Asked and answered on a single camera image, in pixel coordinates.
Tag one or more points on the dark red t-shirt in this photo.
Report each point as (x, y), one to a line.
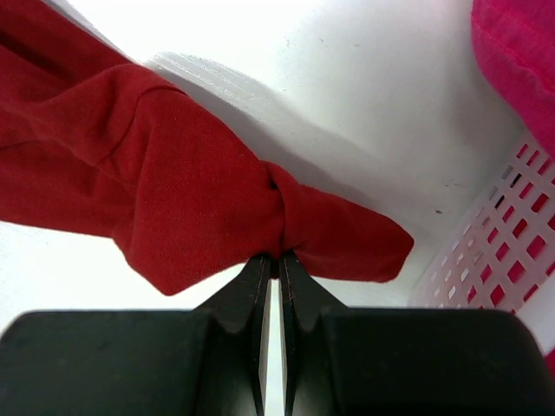
(94, 143)

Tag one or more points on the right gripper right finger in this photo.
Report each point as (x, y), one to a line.
(348, 361)

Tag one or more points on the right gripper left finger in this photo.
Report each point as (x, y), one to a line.
(204, 361)

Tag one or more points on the bright pink t-shirt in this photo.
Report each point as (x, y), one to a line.
(513, 43)

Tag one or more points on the white plastic laundry basket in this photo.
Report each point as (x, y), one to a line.
(501, 255)

